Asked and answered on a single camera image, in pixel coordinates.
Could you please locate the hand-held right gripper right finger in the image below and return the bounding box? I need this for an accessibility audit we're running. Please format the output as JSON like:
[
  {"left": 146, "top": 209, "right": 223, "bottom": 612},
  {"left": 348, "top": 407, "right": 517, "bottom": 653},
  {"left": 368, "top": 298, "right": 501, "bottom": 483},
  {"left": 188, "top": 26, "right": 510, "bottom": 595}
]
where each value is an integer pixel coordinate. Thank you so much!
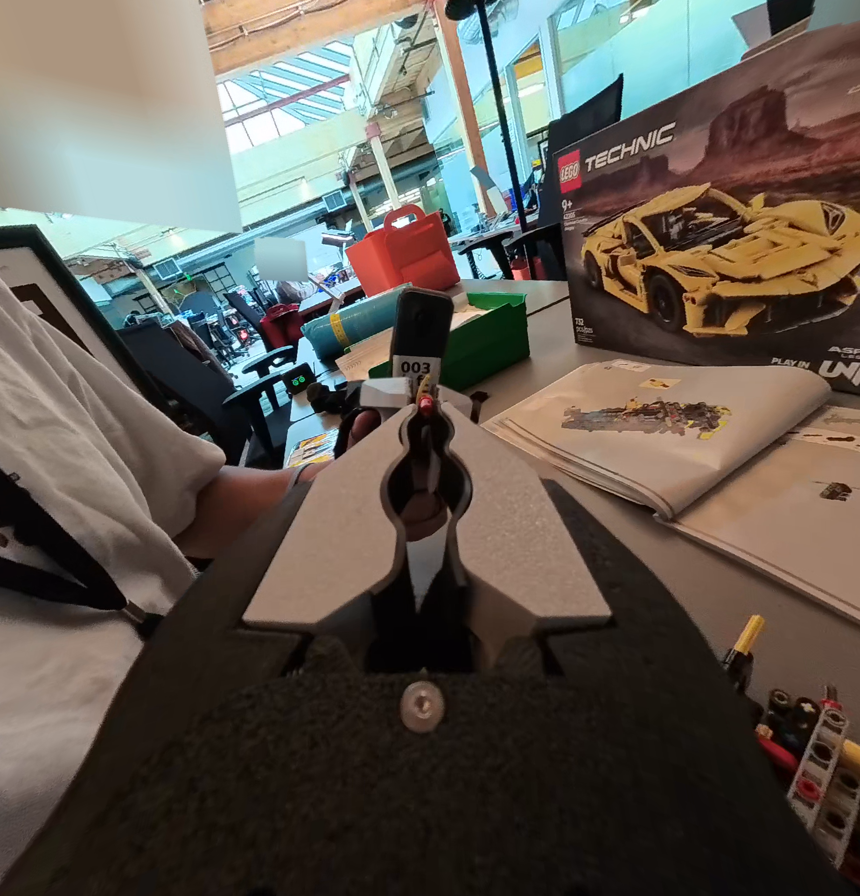
[{"left": 428, "top": 403, "right": 614, "bottom": 667}]

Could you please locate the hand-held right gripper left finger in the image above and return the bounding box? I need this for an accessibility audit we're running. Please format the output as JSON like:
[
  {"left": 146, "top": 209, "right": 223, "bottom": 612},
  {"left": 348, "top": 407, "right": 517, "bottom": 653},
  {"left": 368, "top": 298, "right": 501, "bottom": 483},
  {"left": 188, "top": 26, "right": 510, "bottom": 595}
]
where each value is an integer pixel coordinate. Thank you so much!
[{"left": 242, "top": 403, "right": 428, "bottom": 674}]

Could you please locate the lego instruction booklet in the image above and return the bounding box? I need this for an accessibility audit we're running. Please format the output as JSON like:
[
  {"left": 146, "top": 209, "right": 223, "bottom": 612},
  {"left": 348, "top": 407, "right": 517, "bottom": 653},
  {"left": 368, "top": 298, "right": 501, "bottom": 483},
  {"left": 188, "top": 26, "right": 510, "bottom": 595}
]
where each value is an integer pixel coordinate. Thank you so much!
[{"left": 482, "top": 359, "right": 860, "bottom": 634}]

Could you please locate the lego car chassis model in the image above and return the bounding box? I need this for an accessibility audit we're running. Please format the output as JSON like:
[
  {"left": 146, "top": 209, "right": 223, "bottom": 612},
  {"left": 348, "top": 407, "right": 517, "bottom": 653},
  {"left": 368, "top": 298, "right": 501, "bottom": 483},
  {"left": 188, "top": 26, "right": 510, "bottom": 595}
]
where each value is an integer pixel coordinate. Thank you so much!
[{"left": 720, "top": 615, "right": 860, "bottom": 890}]

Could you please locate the person's left forearm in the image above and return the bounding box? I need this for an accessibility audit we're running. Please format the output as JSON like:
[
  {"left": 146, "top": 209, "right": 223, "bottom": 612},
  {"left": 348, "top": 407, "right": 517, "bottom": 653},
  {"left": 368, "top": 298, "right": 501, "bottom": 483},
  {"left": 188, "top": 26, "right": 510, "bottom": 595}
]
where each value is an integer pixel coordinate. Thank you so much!
[{"left": 174, "top": 462, "right": 333, "bottom": 559}]

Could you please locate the lego set box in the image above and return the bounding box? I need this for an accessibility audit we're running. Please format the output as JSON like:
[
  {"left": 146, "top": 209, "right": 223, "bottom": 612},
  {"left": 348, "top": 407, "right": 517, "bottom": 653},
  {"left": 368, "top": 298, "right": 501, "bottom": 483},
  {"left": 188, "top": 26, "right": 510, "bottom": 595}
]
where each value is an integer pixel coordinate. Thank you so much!
[{"left": 551, "top": 15, "right": 860, "bottom": 401}]

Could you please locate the person's left hand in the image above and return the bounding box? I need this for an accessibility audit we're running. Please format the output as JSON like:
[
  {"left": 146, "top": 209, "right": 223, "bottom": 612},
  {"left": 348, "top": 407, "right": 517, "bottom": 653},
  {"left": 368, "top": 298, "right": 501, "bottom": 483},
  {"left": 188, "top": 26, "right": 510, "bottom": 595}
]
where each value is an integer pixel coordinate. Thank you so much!
[{"left": 334, "top": 410, "right": 383, "bottom": 457}]

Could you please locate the green plastic box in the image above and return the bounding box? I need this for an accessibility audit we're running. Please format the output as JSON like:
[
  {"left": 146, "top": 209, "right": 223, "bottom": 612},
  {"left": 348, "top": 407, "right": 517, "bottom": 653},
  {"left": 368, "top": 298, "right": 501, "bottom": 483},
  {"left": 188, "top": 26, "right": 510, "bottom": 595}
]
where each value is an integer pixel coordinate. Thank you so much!
[{"left": 367, "top": 290, "right": 531, "bottom": 393}]

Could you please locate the black bundle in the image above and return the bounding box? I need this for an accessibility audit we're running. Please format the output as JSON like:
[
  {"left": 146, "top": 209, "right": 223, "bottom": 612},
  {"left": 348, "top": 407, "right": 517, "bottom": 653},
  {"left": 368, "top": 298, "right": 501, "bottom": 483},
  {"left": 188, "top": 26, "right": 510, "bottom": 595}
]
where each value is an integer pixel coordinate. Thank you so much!
[{"left": 306, "top": 382, "right": 352, "bottom": 416}]

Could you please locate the teal cloth roll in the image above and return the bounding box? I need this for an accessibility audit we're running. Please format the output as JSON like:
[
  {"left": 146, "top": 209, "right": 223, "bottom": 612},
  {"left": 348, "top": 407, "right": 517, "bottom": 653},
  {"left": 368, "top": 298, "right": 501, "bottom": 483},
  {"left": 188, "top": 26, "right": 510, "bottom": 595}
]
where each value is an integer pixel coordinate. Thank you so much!
[{"left": 300, "top": 282, "right": 413, "bottom": 363}]

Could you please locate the orange plastic case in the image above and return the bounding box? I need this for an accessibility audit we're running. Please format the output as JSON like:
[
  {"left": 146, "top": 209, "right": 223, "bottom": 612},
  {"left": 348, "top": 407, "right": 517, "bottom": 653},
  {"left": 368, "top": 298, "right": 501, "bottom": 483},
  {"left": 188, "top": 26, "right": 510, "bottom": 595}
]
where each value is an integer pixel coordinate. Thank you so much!
[{"left": 344, "top": 203, "right": 463, "bottom": 295}]

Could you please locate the yellow car leaflet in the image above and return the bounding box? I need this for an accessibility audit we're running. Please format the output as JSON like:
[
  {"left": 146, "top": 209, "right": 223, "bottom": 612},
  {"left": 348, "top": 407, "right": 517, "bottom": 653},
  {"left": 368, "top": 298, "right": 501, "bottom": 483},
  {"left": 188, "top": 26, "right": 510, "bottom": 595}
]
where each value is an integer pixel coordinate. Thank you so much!
[{"left": 288, "top": 428, "right": 337, "bottom": 469}]

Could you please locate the pale wooden column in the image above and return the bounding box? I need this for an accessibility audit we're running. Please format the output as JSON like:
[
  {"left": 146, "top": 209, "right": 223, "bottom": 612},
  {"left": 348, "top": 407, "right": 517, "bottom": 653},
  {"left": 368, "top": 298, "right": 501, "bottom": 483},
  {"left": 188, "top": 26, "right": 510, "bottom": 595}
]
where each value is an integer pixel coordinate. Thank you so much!
[{"left": 433, "top": 0, "right": 499, "bottom": 211}]

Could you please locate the black light stand pole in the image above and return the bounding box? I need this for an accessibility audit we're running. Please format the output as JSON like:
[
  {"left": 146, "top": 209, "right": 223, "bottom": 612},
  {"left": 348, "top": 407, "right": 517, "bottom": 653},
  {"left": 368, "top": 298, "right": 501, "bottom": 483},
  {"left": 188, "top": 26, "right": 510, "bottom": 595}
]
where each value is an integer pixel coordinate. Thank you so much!
[{"left": 444, "top": 0, "right": 530, "bottom": 235}]

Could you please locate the black strap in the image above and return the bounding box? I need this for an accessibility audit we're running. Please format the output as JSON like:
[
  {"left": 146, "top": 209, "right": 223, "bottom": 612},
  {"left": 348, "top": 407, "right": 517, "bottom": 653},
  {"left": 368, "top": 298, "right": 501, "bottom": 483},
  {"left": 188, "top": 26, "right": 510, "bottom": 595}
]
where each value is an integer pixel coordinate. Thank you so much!
[{"left": 0, "top": 448, "right": 158, "bottom": 638}]

